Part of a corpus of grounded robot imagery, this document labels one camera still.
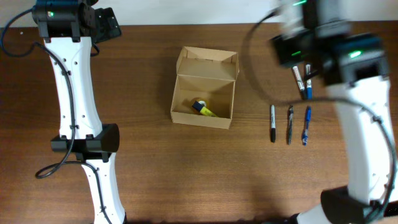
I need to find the black whiteboard marker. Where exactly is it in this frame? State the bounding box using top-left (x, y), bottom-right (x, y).
top-left (292, 66), bottom-right (307, 100)

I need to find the brown cardboard box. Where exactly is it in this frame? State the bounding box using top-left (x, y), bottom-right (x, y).
top-left (170, 46), bottom-right (239, 129)

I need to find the yellow tape roll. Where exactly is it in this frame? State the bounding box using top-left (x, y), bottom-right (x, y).
top-left (190, 97), bottom-right (209, 115)

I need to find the yellow highlighter black cap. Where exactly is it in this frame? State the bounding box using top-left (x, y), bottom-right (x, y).
top-left (192, 101), bottom-right (218, 118)

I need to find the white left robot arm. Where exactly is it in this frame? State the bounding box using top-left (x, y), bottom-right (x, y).
top-left (32, 0), bottom-right (127, 223)

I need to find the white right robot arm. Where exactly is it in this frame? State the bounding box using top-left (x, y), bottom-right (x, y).
top-left (272, 1), bottom-right (397, 223)

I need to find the blue whiteboard marker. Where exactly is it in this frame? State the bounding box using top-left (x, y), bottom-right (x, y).
top-left (305, 64), bottom-right (312, 100)

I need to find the black gel pen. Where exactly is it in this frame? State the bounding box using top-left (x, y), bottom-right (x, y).
top-left (287, 106), bottom-right (294, 145)

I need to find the black sharpie marker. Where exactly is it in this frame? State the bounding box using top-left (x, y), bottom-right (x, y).
top-left (271, 105), bottom-right (276, 143)

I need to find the blue gel pen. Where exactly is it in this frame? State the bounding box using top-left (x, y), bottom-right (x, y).
top-left (302, 106), bottom-right (312, 146)

